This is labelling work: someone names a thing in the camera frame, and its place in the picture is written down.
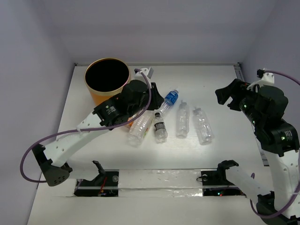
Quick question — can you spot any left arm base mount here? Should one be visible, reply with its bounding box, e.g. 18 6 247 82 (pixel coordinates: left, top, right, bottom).
74 160 119 197

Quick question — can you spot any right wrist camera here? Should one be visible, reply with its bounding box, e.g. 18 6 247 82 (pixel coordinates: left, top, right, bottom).
247 69 275 92

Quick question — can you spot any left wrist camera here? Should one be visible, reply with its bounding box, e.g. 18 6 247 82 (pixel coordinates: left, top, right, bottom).
134 67 154 80

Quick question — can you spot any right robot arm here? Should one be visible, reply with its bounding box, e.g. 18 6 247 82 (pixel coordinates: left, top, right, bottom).
215 79 300 225

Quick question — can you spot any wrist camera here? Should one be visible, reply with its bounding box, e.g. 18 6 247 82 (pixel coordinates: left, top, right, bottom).
134 67 154 80
247 69 275 92

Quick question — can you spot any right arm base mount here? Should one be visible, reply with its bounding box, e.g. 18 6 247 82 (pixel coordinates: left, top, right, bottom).
196 160 245 197

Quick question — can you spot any orange cylindrical bin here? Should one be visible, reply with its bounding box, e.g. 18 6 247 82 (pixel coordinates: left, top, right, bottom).
84 58 131 105

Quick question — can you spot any clear crushed plastic bottle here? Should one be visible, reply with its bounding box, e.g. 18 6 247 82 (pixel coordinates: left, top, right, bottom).
193 107 214 145

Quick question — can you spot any blue label water bottle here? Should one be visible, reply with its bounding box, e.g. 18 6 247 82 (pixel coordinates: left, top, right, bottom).
159 89 179 115

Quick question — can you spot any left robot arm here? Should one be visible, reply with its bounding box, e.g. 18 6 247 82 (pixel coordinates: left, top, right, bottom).
32 80 163 187

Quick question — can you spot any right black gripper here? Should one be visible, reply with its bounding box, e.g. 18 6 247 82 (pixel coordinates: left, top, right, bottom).
216 77 264 127

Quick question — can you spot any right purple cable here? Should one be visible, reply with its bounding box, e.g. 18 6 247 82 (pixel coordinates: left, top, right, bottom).
249 71 300 219

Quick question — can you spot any clear bottle white cap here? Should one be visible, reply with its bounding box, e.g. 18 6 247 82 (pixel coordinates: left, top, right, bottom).
176 100 190 138

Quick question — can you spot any clear bottle colourful label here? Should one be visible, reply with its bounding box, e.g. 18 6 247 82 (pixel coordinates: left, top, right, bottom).
127 111 154 147

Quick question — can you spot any small black label bottle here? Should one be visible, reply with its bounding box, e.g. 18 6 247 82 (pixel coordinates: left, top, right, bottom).
154 112 168 143

